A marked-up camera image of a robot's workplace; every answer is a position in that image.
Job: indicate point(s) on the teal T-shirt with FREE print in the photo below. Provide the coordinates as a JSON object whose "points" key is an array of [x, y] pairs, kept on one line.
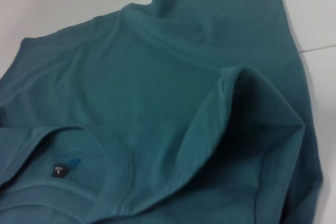
{"points": [[144, 90]]}

